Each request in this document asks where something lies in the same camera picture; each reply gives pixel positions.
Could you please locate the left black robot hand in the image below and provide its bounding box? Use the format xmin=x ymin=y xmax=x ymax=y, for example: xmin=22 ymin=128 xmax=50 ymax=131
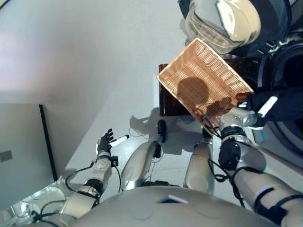
xmin=96 ymin=129 xmax=130 ymax=157

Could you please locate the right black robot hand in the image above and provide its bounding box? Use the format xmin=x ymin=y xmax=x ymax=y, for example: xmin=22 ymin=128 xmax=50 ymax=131
xmin=246 ymin=96 xmax=279 ymax=128

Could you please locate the black garment with loop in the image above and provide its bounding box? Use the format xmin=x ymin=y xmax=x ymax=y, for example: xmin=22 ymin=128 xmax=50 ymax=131
xmin=246 ymin=87 xmax=303 ymax=123

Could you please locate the grey front-load washing machine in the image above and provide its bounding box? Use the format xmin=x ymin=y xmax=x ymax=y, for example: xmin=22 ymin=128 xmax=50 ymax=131
xmin=258 ymin=0 xmax=303 ymax=164

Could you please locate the left silver robot leg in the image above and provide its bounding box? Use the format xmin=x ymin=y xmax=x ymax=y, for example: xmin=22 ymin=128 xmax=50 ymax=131
xmin=121 ymin=119 xmax=167 ymax=191

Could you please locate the silver robot leg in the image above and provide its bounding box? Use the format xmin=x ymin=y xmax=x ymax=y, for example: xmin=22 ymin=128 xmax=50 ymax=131
xmin=184 ymin=137 xmax=215 ymax=196
xmin=121 ymin=119 xmax=167 ymax=191

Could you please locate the rectangular wicker laundry basket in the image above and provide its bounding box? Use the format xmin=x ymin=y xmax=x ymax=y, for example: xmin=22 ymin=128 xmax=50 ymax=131
xmin=156 ymin=37 xmax=255 ymax=136

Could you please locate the brown wooden stool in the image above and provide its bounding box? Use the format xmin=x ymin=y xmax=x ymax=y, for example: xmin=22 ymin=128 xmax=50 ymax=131
xmin=158 ymin=54 xmax=261 ymax=117

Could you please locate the white panel with black edge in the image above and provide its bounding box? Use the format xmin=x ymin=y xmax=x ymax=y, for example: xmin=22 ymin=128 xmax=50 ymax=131
xmin=0 ymin=103 xmax=59 ymax=212

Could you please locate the right silver robot leg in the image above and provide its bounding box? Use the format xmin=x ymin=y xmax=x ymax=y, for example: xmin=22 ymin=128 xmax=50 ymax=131
xmin=184 ymin=137 xmax=215 ymax=196

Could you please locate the silver robot torso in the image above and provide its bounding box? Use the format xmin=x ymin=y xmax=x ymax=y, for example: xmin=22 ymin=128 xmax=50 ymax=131
xmin=71 ymin=185 xmax=280 ymax=227

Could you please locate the white metal rack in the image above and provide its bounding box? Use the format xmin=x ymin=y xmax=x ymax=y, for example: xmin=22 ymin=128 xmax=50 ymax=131
xmin=0 ymin=176 xmax=69 ymax=224

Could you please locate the round glass washer door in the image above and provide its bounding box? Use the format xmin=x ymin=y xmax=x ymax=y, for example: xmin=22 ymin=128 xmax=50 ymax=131
xmin=178 ymin=0 xmax=292 ymax=57

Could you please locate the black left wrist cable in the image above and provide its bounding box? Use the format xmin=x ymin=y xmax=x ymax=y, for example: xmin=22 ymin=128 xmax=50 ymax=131
xmin=65 ymin=163 xmax=122 ymax=194

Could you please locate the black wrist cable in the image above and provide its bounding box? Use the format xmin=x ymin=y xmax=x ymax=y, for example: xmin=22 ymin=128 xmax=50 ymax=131
xmin=65 ymin=163 xmax=122 ymax=194
xmin=200 ymin=107 xmax=247 ymax=209

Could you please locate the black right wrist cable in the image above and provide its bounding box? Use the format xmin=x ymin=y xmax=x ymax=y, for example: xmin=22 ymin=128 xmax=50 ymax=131
xmin=200 ymin=107 xmax=247 ymax=209

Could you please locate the grey square wall plate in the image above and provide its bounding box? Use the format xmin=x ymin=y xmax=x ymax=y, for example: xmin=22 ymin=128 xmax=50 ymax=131
xmin=0 ymin=150 xmax=13 ymax=163

